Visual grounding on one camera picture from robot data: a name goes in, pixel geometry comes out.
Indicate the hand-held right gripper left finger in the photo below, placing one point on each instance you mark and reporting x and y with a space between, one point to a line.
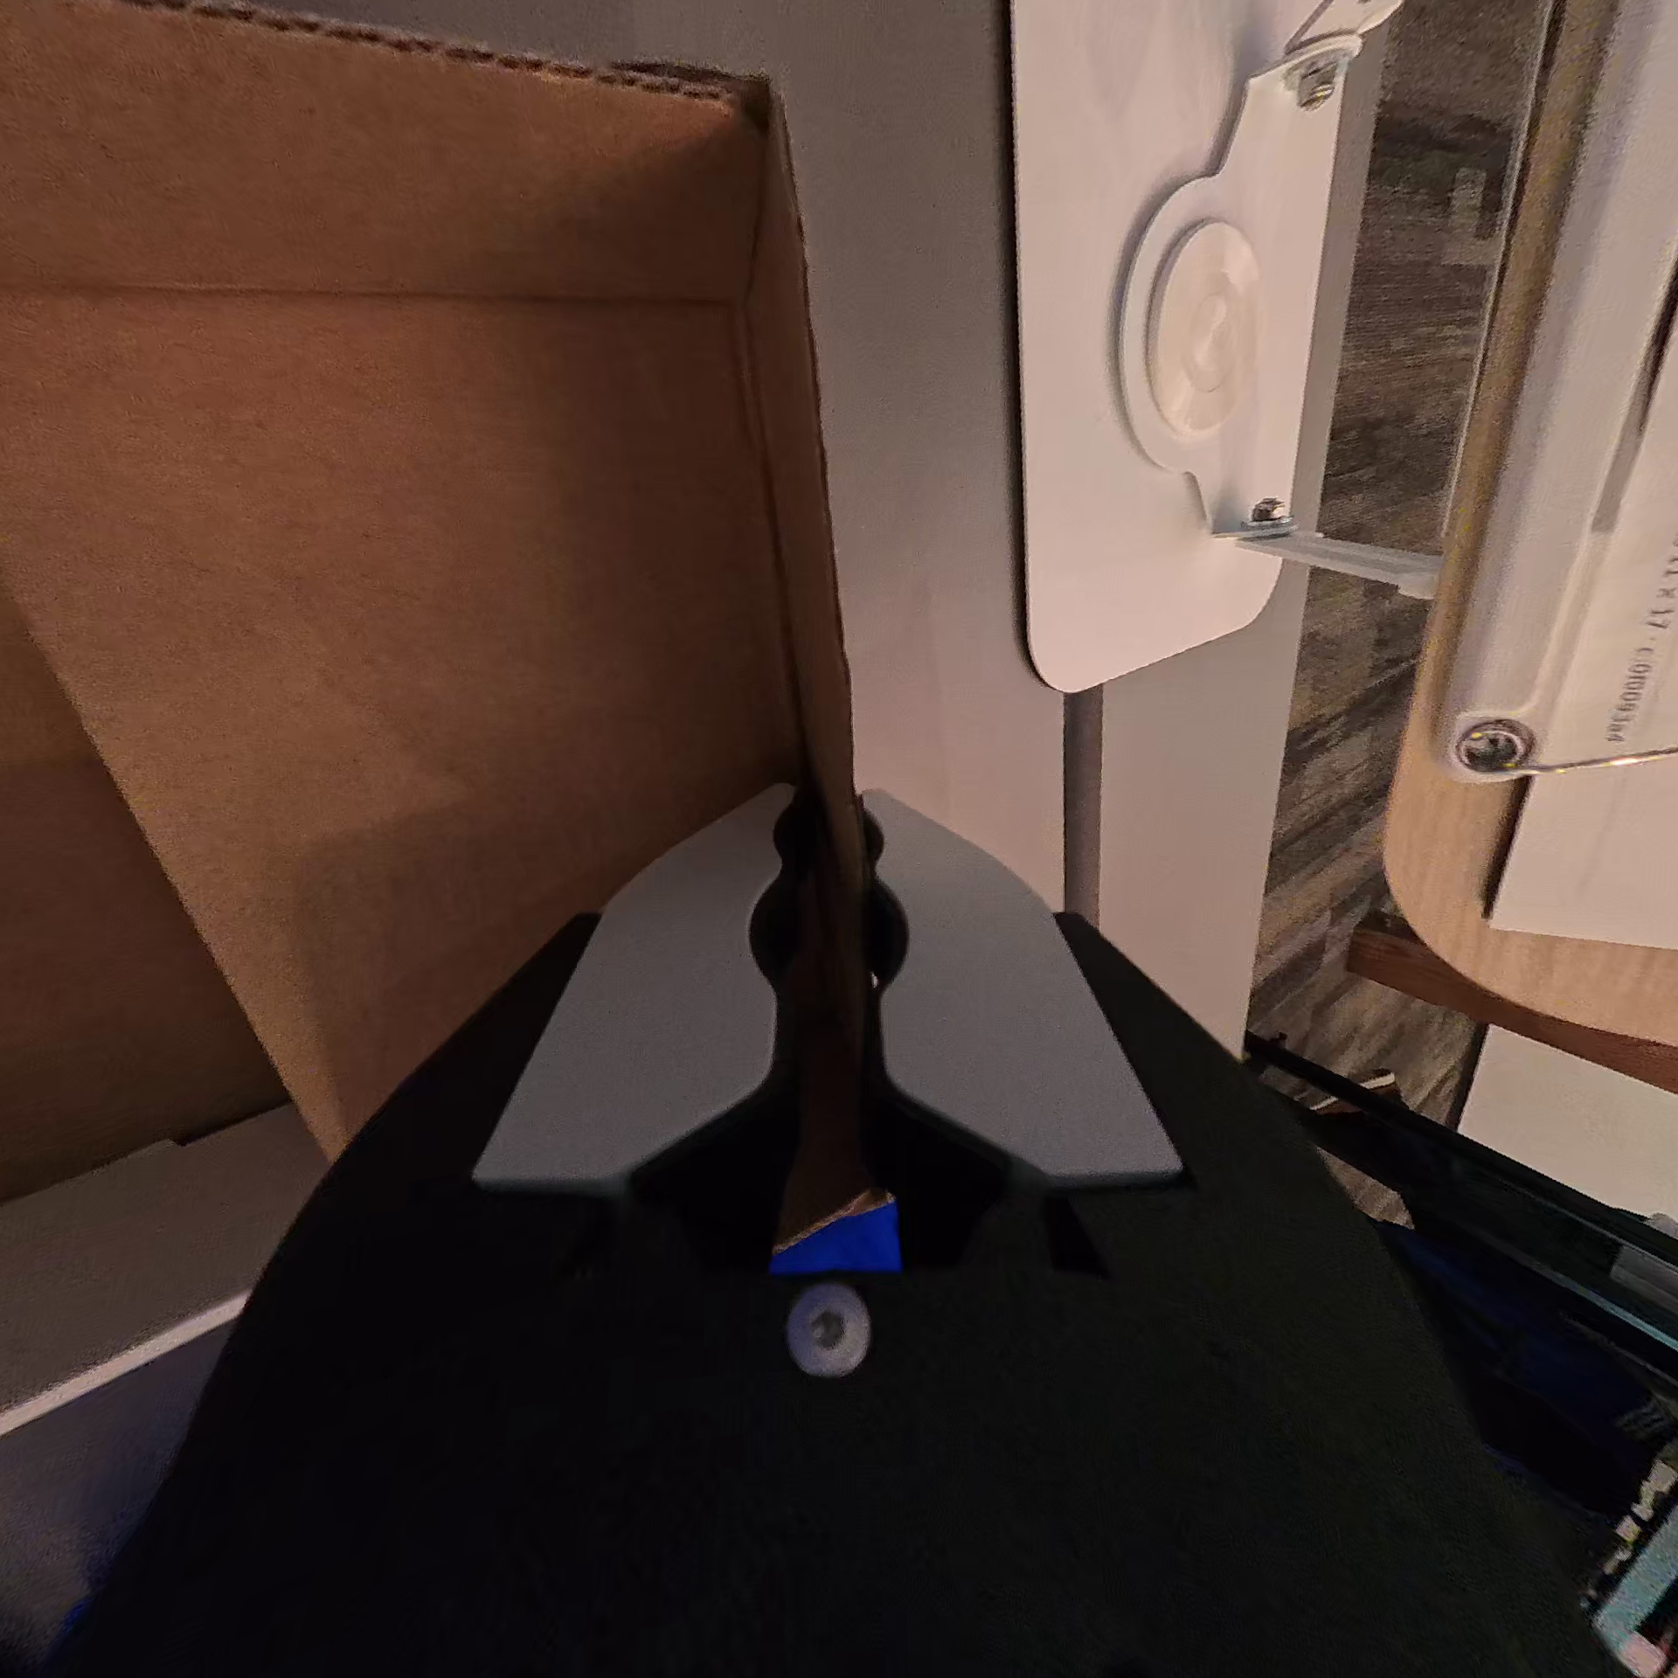
656 1023

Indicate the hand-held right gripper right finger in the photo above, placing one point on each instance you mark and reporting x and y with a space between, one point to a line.
1024 1035

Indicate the blue plastic bin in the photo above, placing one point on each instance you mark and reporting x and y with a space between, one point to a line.
853 1253

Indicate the white cardboard box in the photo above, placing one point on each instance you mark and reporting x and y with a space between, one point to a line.
394 590

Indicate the printed instruction sheet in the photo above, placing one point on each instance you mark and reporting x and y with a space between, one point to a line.
1599 866

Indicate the white sign stand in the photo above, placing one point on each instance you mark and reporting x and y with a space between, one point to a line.
1088 394

